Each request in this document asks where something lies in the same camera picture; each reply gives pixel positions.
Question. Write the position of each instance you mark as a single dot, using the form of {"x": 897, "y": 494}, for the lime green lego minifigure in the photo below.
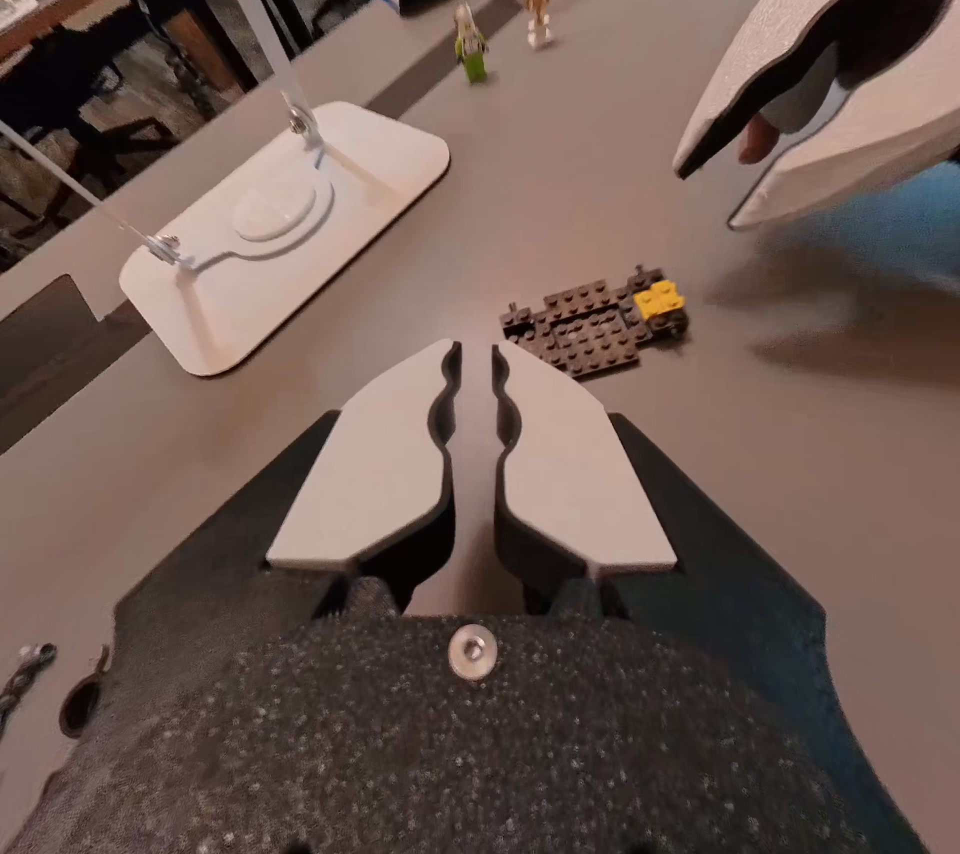
{"x": 473, "y": 44}

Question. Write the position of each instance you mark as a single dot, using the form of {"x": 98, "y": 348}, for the small yellow lego piece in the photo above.
{"x": 659, "y": 299}

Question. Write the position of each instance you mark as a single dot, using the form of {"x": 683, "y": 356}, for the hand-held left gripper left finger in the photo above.
{"x": 360, "y": 494}

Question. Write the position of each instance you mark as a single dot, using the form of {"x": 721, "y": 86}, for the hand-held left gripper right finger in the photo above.
{"x": 585, "y": 494}

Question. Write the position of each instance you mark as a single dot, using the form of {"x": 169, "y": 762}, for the black office chair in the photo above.
{"x": 75, "y": 89}

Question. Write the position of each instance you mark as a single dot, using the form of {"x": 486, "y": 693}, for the white book stand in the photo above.
{"x": 270, "y": 224}

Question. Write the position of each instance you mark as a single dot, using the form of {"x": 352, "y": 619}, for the black lego chassis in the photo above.
{"x": 585, "y": 329}

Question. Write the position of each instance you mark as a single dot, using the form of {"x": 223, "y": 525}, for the person's right hand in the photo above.
{"x": 759, "y": 139}

